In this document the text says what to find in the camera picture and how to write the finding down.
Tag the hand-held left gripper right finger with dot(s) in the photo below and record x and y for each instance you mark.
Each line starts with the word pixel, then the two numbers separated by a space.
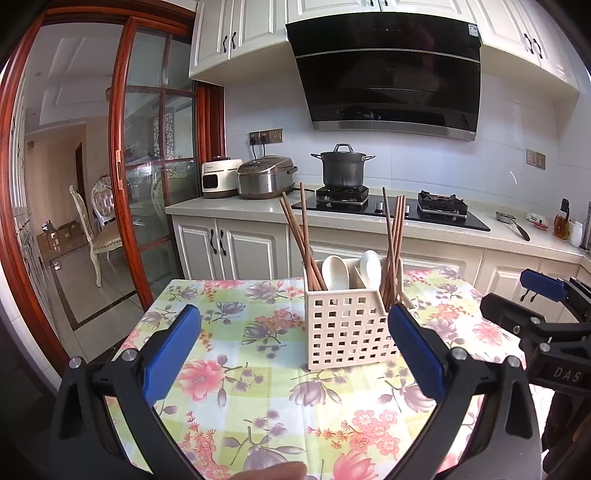
pixel 413 355

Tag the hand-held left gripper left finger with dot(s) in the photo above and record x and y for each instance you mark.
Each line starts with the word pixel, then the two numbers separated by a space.
pixel 173 350

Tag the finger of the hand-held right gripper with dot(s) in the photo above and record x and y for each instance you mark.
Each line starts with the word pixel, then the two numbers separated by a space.
pixel 508 309
pixel 545 284

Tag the white perforated utensil basket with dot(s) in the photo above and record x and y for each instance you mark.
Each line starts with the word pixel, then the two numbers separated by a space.
pixel 346 332

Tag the person's right forearm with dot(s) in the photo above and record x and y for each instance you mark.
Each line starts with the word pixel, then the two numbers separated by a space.
pixel 568 424

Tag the person's left hand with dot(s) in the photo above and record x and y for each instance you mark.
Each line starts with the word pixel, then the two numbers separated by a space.
pixel 272 473

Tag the small white bottle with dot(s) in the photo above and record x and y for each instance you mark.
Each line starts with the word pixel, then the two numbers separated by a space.
pixel 576 235

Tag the small white dish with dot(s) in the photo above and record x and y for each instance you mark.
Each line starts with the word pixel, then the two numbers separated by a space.
pixel 538 219

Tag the floral tablecloth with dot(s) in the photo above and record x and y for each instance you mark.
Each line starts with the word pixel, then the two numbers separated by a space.
pixel 258 323

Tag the black gas cooktop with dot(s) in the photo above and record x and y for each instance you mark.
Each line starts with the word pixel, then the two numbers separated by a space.
pixel 438 222

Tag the cardboard boxes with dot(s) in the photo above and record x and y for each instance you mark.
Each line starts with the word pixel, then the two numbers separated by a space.
pixel 60 237

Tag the white tufted dining chair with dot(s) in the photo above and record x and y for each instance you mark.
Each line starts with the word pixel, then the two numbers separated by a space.
pixel 102 198

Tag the glass sliding door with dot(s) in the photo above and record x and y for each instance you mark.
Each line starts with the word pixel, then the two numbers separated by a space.
pixel 119 184

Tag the white countertop appliance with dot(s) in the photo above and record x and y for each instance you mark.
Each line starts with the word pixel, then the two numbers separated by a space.
pixel 219 177

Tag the silver rice cooker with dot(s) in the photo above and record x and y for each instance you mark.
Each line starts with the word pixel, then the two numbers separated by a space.
pixel 265 180

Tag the dark cooking pot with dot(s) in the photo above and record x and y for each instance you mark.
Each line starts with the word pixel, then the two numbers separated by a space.
pixel 342 168

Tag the black range hood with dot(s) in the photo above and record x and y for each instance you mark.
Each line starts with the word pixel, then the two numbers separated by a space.
pixel 388 78

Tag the gold wall switch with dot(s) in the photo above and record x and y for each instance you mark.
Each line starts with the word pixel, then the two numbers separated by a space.
pixel 536 158

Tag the red wooden door frame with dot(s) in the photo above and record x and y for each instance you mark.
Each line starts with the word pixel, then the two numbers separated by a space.
pixel 46 332

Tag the gold wall socket panel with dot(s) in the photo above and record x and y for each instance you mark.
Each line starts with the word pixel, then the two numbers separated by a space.
pixel 272 136

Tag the white wall cabinet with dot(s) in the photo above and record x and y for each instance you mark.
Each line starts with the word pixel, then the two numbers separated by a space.
pixel 517 32
pixel 240 32

